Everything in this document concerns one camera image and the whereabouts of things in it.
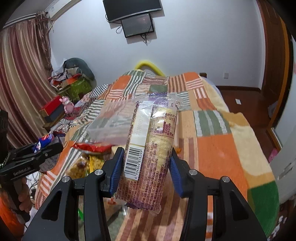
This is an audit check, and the blue red snack packet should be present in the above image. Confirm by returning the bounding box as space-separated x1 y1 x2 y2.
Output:
33 133 54 153

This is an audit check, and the purple yellow cracker pack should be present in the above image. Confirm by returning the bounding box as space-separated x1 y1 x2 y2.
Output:
114 92 182 215

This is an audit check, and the clear plastic storage bin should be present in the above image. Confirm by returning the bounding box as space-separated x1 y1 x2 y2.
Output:
86 92 183 145

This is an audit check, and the left hand of person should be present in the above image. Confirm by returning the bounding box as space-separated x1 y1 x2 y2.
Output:
18 177 32 213

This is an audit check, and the red snack bag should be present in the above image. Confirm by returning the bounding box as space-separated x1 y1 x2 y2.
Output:
72 143 112 154

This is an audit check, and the red and black box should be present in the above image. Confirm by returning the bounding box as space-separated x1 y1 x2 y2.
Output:
39 95 64 123

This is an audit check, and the pink plush toy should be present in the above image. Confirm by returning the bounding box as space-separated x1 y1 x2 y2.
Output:
59 96 74 114

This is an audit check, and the checkered patterned quilt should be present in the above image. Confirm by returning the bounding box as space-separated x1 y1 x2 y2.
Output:
43 84 111 134

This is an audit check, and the green patterned box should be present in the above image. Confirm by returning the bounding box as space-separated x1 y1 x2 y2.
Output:
59 74 92 103

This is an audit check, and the striped red beige curtain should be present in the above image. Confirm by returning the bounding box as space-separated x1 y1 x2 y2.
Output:
1 12 56 148

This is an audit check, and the patchwork striped blanket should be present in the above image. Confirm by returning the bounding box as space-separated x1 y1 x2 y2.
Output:
35 70 279 235

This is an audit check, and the wooden door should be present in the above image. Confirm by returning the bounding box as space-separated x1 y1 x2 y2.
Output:
257 1 290 128

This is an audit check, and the white wall socket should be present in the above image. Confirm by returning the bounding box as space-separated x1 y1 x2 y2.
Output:
223 72 229 79

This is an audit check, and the small black wall monitor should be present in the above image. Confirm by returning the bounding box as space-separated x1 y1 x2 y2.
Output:
121 13 154 38

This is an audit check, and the large black wall television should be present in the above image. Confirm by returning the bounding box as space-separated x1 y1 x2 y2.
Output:
103 0 162 23

